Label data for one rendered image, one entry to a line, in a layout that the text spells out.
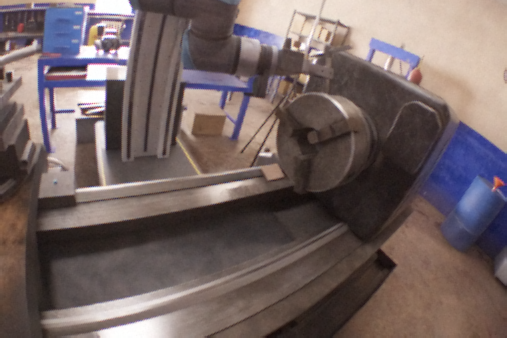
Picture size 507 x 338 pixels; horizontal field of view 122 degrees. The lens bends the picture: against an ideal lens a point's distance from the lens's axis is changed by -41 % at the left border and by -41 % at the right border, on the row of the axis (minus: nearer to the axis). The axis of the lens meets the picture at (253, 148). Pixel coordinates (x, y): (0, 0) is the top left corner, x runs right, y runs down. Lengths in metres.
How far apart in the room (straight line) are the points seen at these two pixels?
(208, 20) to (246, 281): 0.54
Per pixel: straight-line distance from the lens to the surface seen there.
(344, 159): 0.54
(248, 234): 0.79
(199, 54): 0.50
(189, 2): 0.46
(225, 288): 0.53
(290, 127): 0.58
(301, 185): 0.60
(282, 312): 0.56
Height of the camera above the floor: 1.30
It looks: 27 degrees down
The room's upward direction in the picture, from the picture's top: 19 degrees clockwise
